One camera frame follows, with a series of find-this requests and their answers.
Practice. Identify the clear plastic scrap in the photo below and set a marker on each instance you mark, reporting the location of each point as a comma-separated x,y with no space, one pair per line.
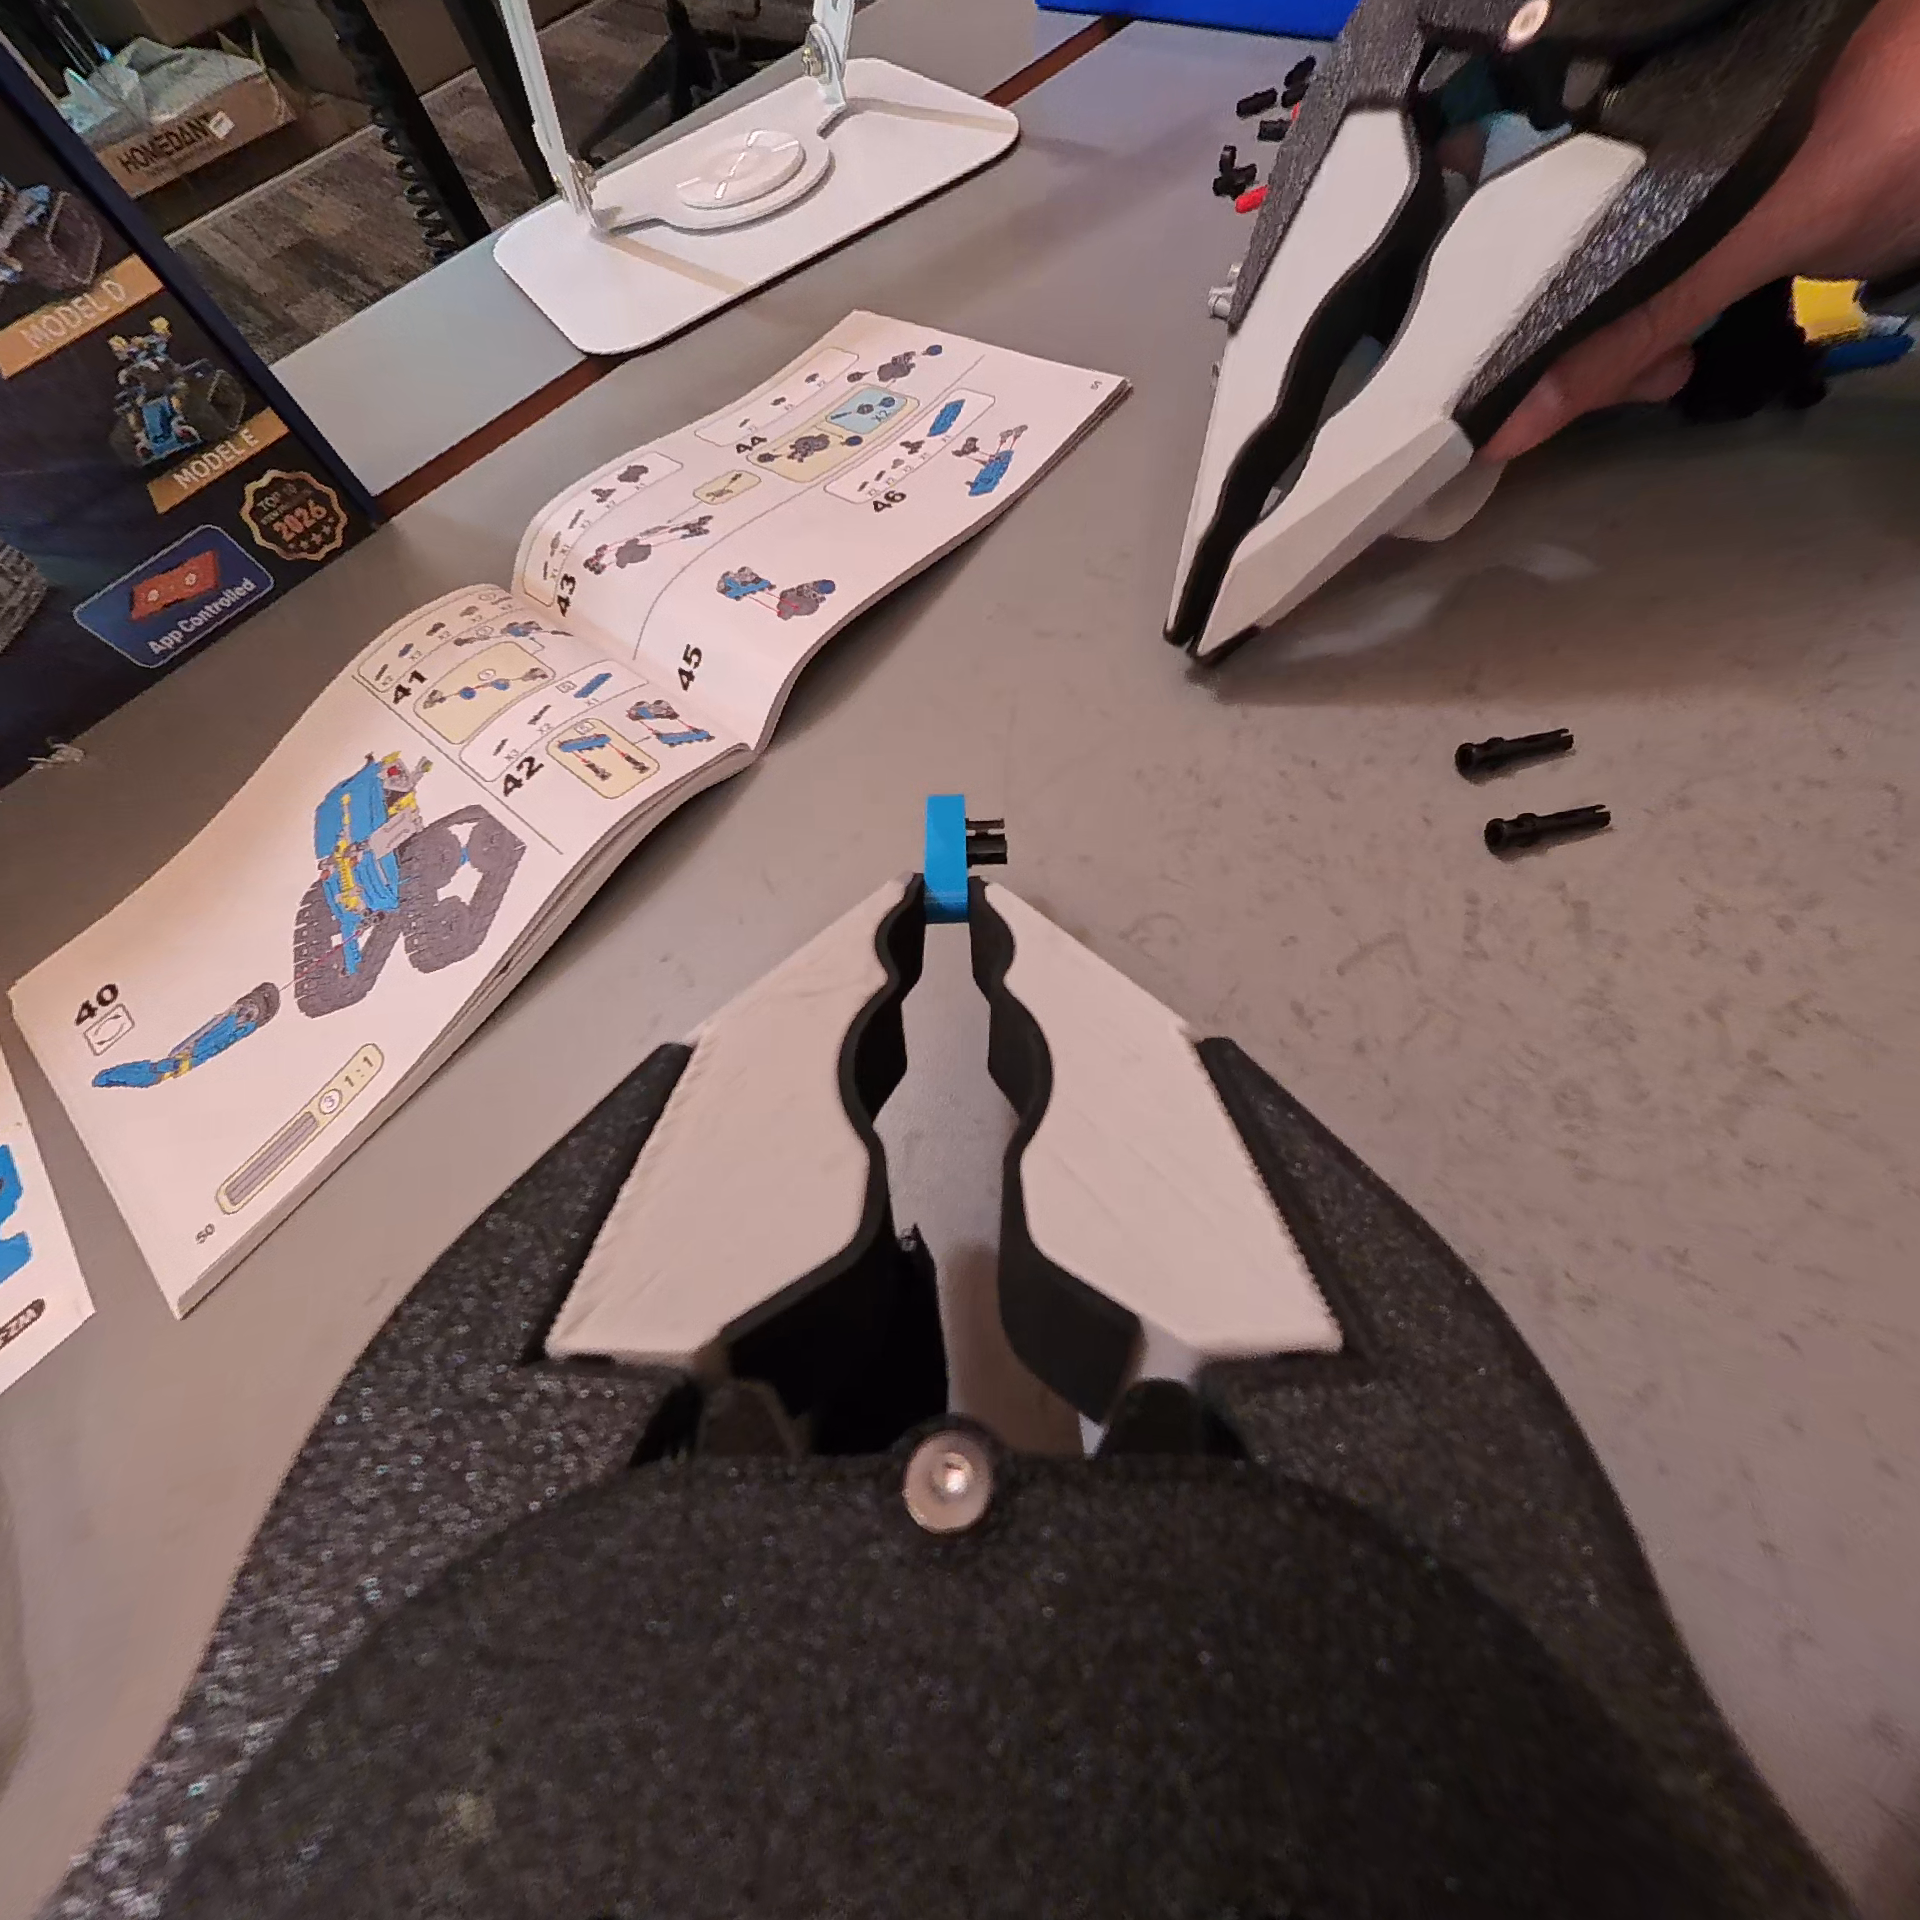
54,755

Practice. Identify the instruction booklet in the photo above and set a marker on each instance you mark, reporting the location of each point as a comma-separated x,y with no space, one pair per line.
524,749

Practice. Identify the pile of building brick pieces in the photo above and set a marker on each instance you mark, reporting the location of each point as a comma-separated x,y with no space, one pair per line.
1252,101

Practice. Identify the sticker sheet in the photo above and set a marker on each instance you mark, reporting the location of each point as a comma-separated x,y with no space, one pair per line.
23,1244

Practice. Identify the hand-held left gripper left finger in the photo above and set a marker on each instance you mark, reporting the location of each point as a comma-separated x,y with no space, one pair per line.
720,1184

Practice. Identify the black long pin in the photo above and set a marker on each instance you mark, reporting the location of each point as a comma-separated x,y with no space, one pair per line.
1516,749
1547,826

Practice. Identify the light blue short beam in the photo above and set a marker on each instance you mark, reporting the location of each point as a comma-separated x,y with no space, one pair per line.
944,861

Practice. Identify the blue plastic bin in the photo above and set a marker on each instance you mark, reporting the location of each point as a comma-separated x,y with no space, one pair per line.
1200,11

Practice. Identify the black pin connector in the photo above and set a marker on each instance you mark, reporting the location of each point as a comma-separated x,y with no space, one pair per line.
988,843

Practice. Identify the toy kit box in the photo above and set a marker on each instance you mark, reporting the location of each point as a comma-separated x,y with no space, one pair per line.
150,451

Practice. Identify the grey desk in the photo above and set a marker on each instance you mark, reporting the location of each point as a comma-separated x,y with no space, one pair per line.
1350,1125

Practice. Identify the brown cardboard box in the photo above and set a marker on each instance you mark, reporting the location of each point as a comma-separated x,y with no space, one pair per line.
195,120

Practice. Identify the person's right hand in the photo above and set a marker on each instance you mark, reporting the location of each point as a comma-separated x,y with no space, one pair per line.
1799,181

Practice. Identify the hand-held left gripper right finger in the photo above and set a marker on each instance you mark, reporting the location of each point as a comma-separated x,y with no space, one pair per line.
1171,1184

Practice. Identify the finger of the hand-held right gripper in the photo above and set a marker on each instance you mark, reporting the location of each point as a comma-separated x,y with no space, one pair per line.
1425,389
1306,374

